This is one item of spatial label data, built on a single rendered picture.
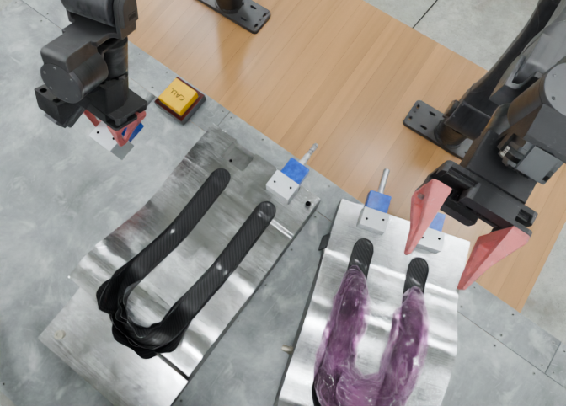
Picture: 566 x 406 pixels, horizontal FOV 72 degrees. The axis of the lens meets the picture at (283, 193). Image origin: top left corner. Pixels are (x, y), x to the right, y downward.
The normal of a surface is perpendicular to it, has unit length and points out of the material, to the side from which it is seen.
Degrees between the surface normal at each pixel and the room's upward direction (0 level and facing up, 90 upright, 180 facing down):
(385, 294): 28
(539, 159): 37
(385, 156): 0
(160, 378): 0
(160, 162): 0
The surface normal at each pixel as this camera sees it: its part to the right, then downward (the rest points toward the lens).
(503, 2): 0.01, -0.26
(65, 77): -0.31, 0.70
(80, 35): 0.17, -0.63
